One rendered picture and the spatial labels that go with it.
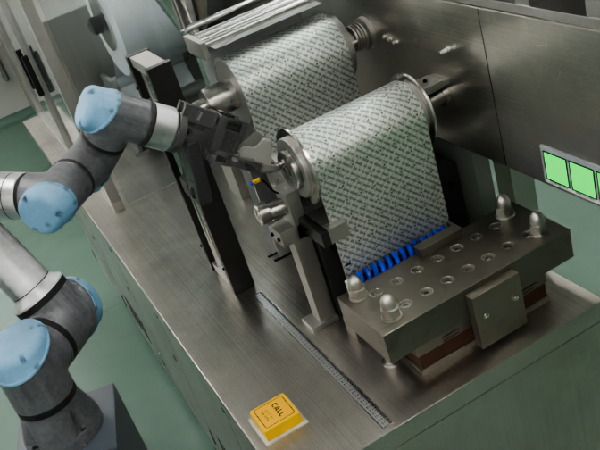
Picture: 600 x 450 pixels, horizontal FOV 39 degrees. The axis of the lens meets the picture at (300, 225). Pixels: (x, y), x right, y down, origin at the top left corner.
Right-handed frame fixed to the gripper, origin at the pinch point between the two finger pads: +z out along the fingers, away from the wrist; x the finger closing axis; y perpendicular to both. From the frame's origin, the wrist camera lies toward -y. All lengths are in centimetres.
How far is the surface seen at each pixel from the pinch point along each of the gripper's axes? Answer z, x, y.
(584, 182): 33, -38, 17
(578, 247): 181, 85, -13
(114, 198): 7, 94, -35
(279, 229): 6.4, 0.9, -10.6
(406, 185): 23.5, -8.2, 4.9
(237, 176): 27, 66, -15
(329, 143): 5.4, -7.0, 8.1
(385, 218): 21.6, -8.2, -2.1
